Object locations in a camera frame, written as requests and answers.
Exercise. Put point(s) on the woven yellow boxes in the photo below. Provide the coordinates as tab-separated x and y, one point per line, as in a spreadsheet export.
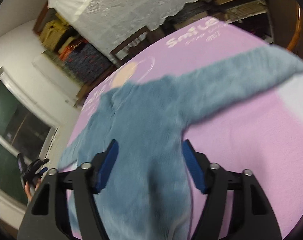
55	33

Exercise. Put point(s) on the blue fleece jacket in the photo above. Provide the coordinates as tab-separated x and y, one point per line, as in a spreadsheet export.
147	195

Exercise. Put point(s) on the wooden bed frame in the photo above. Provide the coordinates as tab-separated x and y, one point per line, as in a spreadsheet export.
294	41

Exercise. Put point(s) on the white leaning board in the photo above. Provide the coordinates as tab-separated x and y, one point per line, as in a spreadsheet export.
57	77

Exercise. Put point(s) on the window with white frame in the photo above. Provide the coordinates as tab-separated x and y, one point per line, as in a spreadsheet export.
24	129

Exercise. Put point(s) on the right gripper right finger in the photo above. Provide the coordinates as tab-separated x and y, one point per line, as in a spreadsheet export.
236	206

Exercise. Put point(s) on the low brown wooden cabinet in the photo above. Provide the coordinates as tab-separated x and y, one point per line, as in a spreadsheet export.
88	87

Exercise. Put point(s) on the wicker baskets on shelf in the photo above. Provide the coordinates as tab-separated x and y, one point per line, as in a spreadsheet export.
252	16

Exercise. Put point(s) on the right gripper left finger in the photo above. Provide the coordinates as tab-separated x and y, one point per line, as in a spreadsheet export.
48	215

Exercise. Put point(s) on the white lace cloth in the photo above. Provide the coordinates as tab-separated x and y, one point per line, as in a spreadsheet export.
107	23

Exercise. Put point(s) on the dark wooden chair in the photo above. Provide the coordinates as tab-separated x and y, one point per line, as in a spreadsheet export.
133	45

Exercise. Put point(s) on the person's left hand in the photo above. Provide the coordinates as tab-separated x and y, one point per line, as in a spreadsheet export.
30	190

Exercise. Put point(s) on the blue patterned storage boxes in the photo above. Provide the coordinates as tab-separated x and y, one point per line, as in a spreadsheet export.
85	62

